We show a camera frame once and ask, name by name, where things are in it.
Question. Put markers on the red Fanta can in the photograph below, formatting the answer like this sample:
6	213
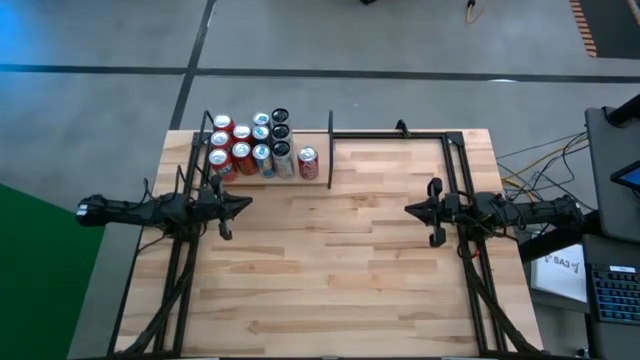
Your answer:
220	139

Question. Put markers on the black equipment cart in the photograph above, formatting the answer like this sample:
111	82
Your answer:
560	240

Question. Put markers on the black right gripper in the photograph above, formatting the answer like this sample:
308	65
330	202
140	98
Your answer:
450	210

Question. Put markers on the green floor mat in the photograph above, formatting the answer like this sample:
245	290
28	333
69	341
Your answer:
40	280

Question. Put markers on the black mat striped edge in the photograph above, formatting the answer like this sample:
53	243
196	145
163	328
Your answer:
615	25

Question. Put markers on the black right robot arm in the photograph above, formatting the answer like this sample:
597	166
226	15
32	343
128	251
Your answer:
530	212

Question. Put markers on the Celsius Peach Vibe can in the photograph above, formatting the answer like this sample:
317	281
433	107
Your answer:
280	132
280	116
281	152

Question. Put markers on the white paper sign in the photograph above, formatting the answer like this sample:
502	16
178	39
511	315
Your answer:
557	272

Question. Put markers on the Coca-Cola Star Wars can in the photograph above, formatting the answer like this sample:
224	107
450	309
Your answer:
308	160

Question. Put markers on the red soda can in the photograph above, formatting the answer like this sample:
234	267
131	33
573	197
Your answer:
220	160
242	132

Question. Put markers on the black aluminium table frame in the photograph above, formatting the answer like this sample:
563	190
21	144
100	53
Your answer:
457	150

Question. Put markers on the blue backlit keyboard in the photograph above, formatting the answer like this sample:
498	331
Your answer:
617	295

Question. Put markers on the slim silver beverage can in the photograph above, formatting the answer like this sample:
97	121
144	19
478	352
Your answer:
260	133
261	119
261	152

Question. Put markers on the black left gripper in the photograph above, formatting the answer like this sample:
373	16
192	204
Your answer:
215	205

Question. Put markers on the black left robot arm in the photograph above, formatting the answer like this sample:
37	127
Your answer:
135	210

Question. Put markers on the tablet with blue screen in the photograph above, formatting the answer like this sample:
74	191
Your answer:
631	176

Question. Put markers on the Coca-Cola can black script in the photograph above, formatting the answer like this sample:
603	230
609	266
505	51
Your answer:
242	152

